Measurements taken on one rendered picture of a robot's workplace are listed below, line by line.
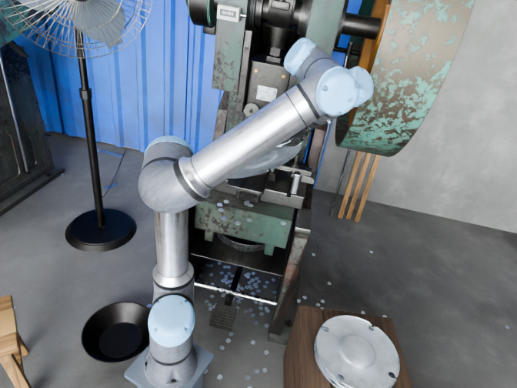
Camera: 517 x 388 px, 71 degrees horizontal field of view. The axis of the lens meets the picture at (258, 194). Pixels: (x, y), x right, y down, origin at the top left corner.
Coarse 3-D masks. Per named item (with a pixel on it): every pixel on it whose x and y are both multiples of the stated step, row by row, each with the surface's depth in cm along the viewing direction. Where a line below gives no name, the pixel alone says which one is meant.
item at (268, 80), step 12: (252, 60) 127; (264, 60) 130; (276, 60) 129; (252, 72) 129; (264, 72) 128; (276, 72) 127; (288, 72) 126; (252, 84) 131; (264, 84) 130; (276, 84) 129; (288, 84) 129; (252, 96) 133; (264, 96) 132; (276, 96) 132; (252, 108) 134
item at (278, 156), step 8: (272, 152) 115; (280, 152) 116; (288, 152) 118; (296, 152) 120; (256, 160) 118; (264, 160) 120; (272, 160) 121; (280, 160) 123; (288, 160) 125; (248, 168) 121; (256, 168) 123; (264, 168) 125; (272, 168) 128; (232, 176) 124; (240, 176) 126; (248, 176) 129
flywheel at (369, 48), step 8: (376, 0) 143; (384, 0) 141; (376, 8) 144; (384, 8) 118; (376, 16) 145; (384, 16) 115; (384, 24) 115; (368, 40) 150; (376, 40) 119; (368, 48) 150; (376, 48) 120; (360, 56) 154; (368, 56) 150; (360, 64) 152; (368, 64) 150; (352, 112) 139
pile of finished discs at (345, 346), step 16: (336, 320) 135; (352, 320) 136; (320, 336) 128; (336, 336) 129; (352, 336) 130; (368, 336) 131; (384, 336) 132; (320, 352) 123; (336, 352) 124; (352, 352) 124; (368, 352) 125; (384, 352) 127; (320, 368) 121; (336, 368) 119; (352, 368) 120; (368, 368) 121; (384, 368) 122; (336, 384) 117; (352, 384) 115; (368, 384) 116; (384, 384) 117
